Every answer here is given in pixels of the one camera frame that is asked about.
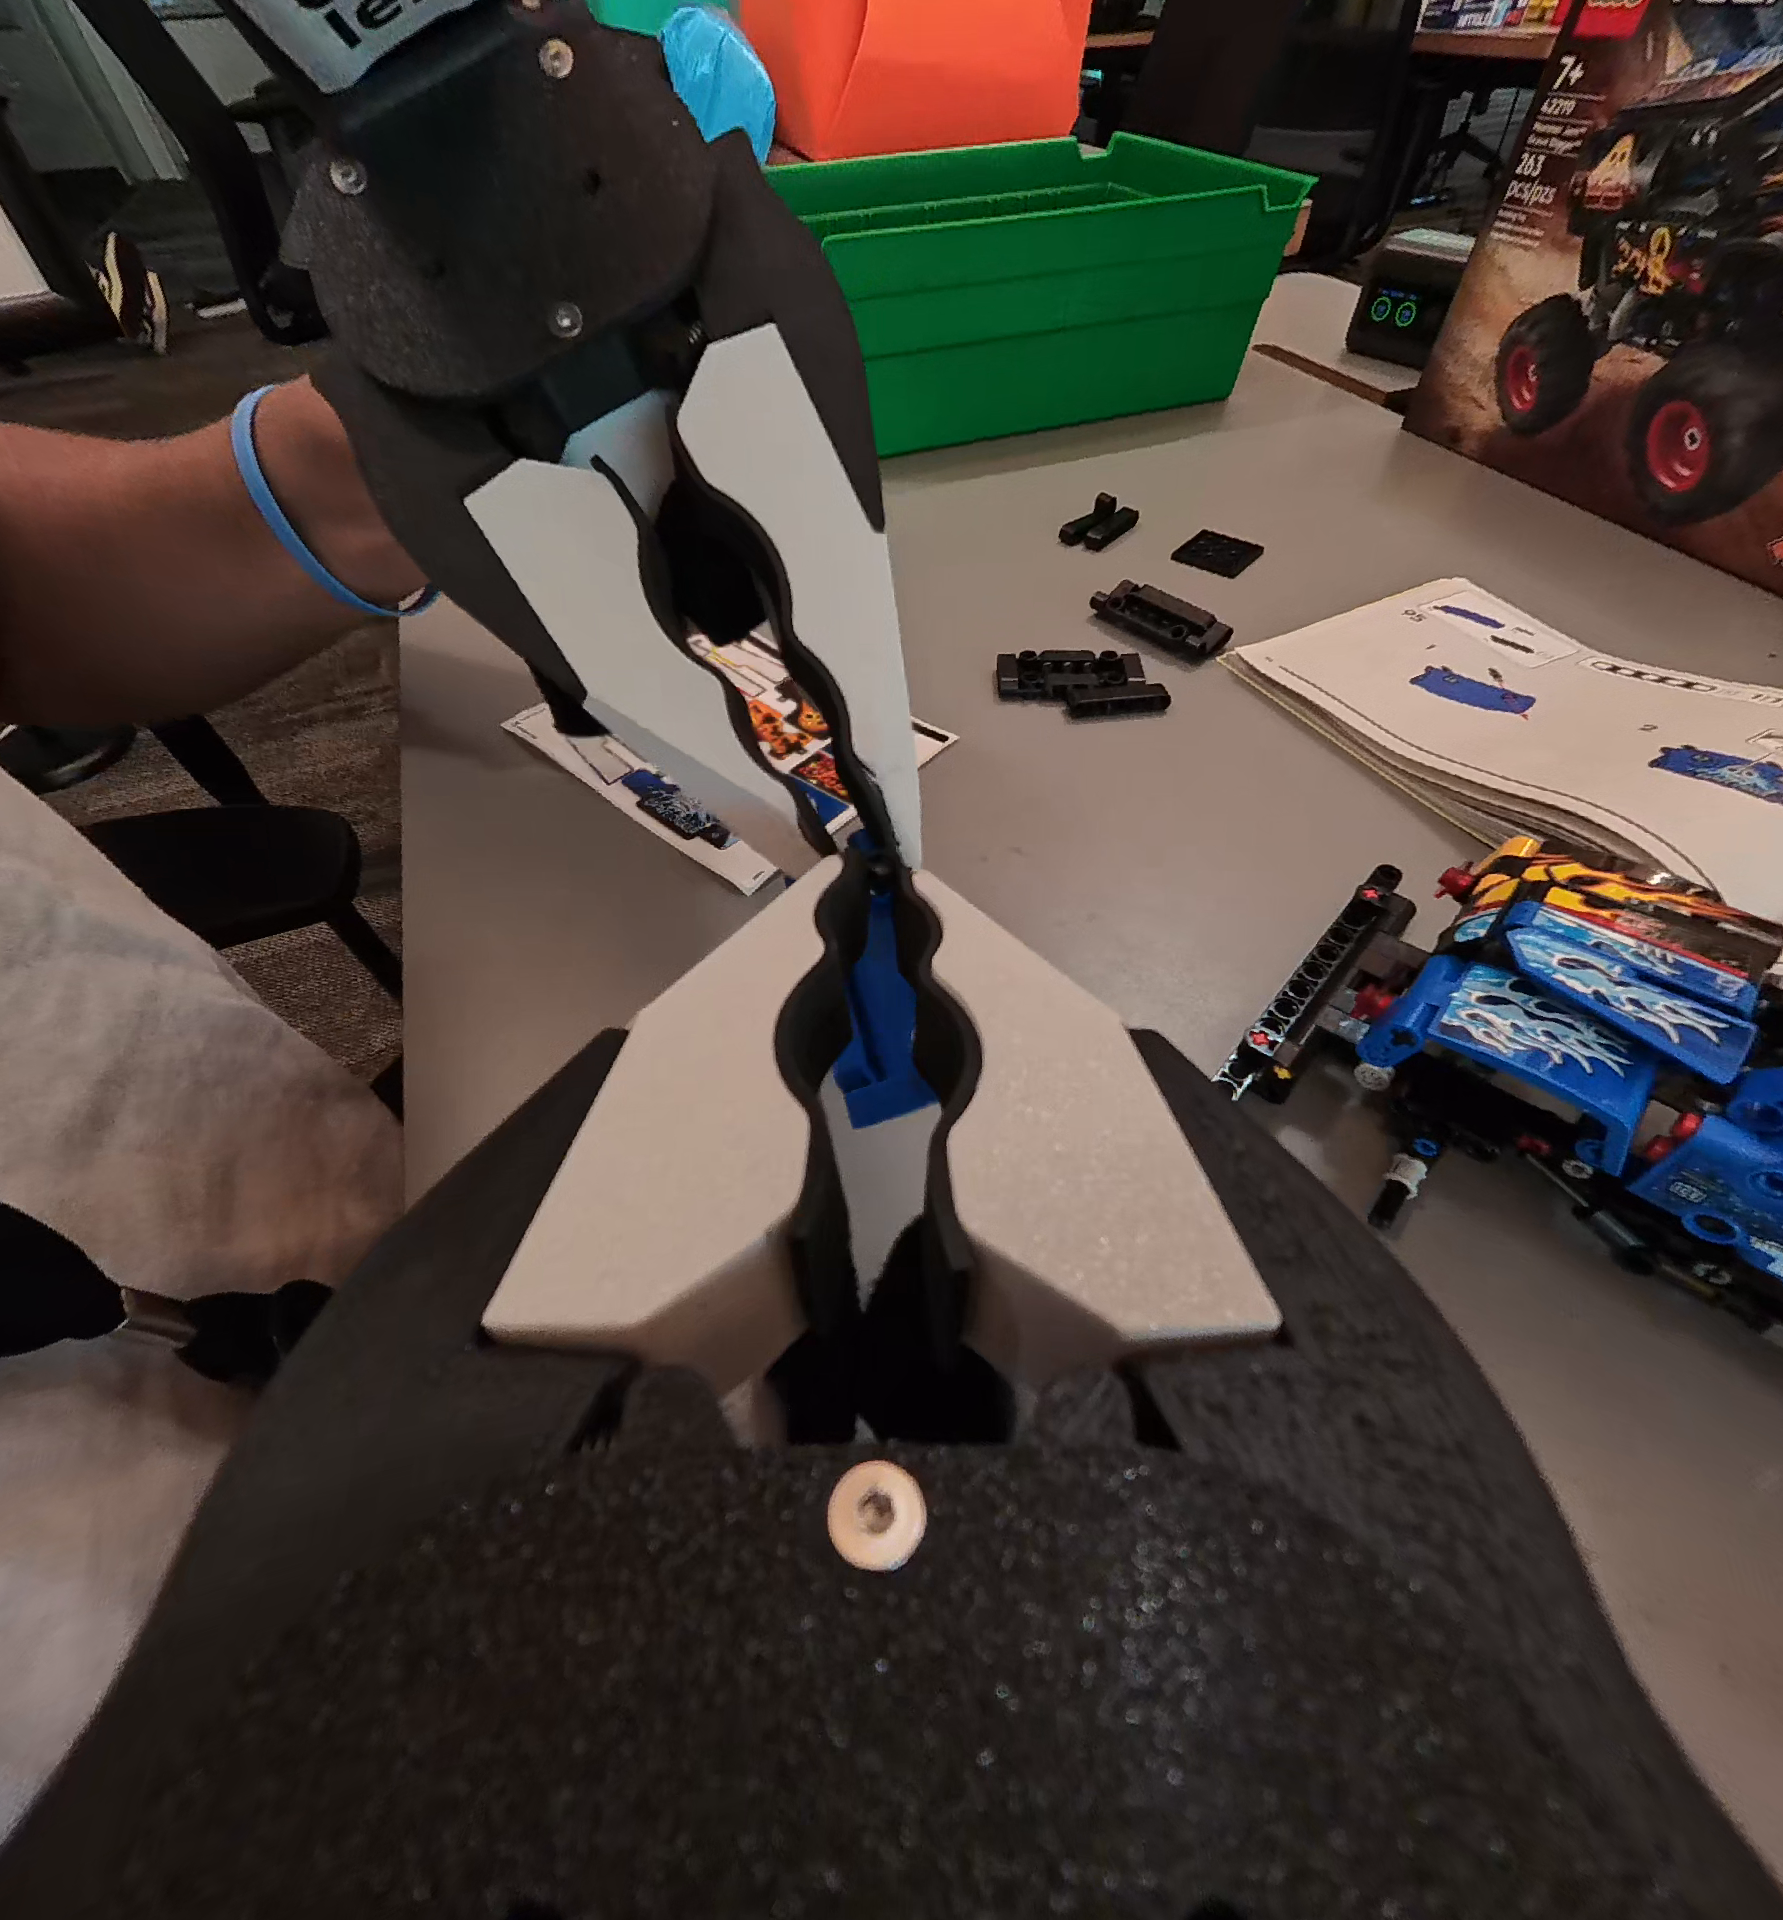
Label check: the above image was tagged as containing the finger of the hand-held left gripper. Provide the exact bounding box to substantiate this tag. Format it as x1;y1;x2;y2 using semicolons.
466;452;871;872
666;321;929;872

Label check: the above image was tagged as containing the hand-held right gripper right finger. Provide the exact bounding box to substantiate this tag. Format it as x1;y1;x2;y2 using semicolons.
891;859;1286;1438

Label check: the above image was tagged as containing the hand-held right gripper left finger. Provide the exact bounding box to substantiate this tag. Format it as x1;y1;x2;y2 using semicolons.
482;852;871;1449

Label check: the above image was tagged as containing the blue lego beam piece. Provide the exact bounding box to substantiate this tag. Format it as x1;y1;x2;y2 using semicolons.
827;833;937;1126

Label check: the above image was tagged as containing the person's left forearm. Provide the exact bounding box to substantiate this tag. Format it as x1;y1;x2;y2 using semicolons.
0;377;442;732

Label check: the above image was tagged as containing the lego sticker sheet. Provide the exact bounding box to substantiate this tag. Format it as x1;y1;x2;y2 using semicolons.
501;632;961;900

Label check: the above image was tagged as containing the black lego brick with holes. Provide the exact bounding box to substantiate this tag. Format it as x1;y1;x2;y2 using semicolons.
1089;583;1237;665

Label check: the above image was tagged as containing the blue flame lego truck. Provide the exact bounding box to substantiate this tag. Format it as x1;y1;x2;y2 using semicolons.
1218;836;1783;1372

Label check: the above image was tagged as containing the lego instruction booklet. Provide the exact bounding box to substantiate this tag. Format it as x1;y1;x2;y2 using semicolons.
1218;574;1783;1013

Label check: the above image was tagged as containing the light blue round cap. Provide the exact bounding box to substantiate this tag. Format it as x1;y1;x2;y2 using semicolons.
666;7;777;156

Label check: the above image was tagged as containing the blue wristband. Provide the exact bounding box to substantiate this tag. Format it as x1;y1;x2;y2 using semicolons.
231;384;442;622

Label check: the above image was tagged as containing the green plastic bin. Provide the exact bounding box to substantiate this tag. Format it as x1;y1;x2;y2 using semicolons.
767;132;1318;459

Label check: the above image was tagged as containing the orange bag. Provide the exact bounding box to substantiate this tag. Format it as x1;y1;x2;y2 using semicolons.
733;0;1096;164

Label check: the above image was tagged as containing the black device green display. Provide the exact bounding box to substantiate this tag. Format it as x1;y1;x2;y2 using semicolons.
1349;236;1477;366

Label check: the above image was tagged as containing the monster truck picture box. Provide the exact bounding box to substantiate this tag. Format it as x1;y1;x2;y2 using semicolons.
1400;0;1783;625

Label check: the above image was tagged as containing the black lego frame piece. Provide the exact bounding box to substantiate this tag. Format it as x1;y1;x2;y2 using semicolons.
995;646;1146;706

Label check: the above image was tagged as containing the black harness strap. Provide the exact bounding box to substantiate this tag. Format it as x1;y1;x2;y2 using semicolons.
0;1170;334;1384

